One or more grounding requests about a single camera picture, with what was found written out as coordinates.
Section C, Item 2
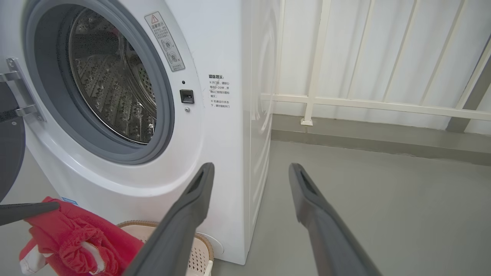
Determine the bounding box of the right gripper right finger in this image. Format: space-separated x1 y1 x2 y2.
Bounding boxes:
288 163 384 276

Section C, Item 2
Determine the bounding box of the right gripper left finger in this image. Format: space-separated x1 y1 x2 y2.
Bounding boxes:
123 162 216 276

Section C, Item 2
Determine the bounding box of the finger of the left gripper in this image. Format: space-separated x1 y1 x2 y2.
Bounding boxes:
0 202 61 227

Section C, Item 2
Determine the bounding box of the red garment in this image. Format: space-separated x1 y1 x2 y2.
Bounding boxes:
19 196 145 276

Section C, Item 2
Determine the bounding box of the grey washing machine door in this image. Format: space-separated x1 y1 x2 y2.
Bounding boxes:
0 82 26 202

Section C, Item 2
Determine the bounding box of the cream perforated laundry basket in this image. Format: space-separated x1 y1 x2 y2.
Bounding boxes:
117 220 215 276

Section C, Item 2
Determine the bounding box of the white front-load washing machine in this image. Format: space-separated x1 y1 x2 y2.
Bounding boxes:
0 0 283 266

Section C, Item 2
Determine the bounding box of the silver metal door hinge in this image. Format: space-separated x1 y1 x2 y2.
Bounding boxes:
0 57 47 123

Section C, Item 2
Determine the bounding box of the stainless steel washing machine drum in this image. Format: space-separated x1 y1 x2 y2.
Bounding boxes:
68 8 158 146

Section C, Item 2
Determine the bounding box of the round white filter cover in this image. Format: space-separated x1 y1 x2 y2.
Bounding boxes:
198 232 224 258

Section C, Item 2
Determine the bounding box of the white metal railing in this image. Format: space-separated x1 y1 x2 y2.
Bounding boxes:
261 0 491 127

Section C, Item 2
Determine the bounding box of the grey warning sticker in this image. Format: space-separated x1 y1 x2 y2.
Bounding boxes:
144 11 186 72

